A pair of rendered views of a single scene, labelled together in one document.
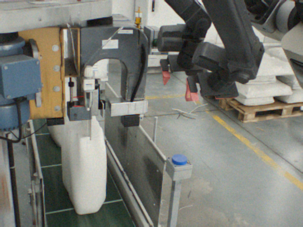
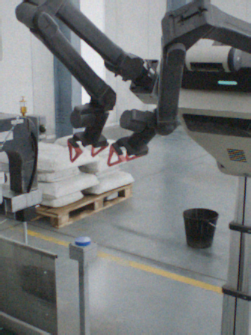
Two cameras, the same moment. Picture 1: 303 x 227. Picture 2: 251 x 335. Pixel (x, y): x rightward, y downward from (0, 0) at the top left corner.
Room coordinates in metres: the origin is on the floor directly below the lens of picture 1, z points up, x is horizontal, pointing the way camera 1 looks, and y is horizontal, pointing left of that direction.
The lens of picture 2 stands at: (-0.42, 0.65, 1.57)
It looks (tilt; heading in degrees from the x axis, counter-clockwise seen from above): 14 degrees down; 329
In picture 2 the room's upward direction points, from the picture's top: straight up
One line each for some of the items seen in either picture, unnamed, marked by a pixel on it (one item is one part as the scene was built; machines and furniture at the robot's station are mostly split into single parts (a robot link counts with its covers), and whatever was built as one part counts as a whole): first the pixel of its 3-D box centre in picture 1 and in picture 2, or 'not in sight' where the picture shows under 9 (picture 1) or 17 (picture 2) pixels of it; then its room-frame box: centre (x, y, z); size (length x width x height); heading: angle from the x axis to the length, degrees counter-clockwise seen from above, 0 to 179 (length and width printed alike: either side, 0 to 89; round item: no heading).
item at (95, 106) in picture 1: (93, 99); not in sight; (1.18, 0.21, 1.07); 0.03 x 0.01 x 0.13; 113
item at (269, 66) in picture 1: (263, 66); (62, 158); (3.75, -1.18, 0.56); 0.66 x 0.42 x 0.15; 113
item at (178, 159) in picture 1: (179, 160); (82, 242); (1.19, -0.12, 0.84); 0.06 x 0.06 x 0.02
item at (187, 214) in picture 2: not in sight; (199, 228); (2.54, -1.84, 0.13); 0.30 x 0.30 x 0.26
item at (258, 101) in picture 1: (243, 91); (44, 193); (3.91, -1.04, 0.20); 0.66 x 0.44 x 0.12; 23
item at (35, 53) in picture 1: (28, 66); not in sight; (1.02, 0.38, 1.23); 0.28 x 0.07 x 0.16; 23
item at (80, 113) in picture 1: (79, 110); not in sight; (1.16, 0.26, 1.04); 0.08 x 0.06 x 0.05; 113
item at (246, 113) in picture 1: (263, 98); (66, 197); (4.07, -1.35, 0.07); 1.20 x 0.82 x 0.14; 115
